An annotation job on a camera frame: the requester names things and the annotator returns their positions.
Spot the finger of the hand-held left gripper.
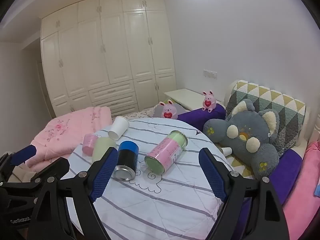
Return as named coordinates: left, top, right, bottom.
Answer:
left=0, top=146, right=37, bottom=180
left=0, top=157, right=71, bottom=200

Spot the white patterned bed sheet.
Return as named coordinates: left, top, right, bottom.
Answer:
left=125, top=109, right=160, bottom=120

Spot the white bed headboard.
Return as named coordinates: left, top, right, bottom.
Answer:
left=300, top=105, right=320, bottom=150

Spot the cream wardrobe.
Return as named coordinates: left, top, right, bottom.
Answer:
left=40, top=0, right=178, bottom=119

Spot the blue and black can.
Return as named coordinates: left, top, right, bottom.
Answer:
left=112, top=141, right=139, bottom=181

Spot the pink and green can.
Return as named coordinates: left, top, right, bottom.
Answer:
left=144, top=130, right=188, bottom=174

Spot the pink fleece blanket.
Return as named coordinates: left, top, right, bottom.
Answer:
left=282, top=141, right=320, bottom=240

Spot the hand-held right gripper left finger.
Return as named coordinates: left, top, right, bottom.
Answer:
left=26, top=147, right=118, bottom=240

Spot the pink floral quilt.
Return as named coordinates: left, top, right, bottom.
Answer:
left=25, top=106, right=113, bottom=168

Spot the white nightstand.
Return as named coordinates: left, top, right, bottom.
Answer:
left=164, top=89, right=222, bottom=112

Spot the pink bunny toy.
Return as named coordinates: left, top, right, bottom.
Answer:
left=201, top=90, right=217, bottom=112
left=158, top=99, right=178, bottom=119

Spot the grey koala plush toy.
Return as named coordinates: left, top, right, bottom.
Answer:
left=203, top=99, right=280, bottom=179

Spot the triangle patterned quilted cushion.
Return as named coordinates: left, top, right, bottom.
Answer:
left=225, top=80, right=307, bottom=155

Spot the white striped quilt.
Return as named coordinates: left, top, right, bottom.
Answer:
left=61, top=117, right=240, bottom=240

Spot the pink plastic cup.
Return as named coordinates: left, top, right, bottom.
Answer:
left=82, top=133, right=99, bottom=155

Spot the light green plastic cup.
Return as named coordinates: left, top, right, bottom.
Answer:
left=92, top=137, right=117, bottom=163

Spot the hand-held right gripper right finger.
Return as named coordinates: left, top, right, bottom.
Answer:
left=199, top=148, right=290, bottom=240

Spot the purple bolster pillow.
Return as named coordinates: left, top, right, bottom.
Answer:
left=177, top=103, right=227, bottom=130

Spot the purple bed sheet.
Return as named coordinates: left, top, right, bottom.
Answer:
left=232, top=147, right=304, bottom=240

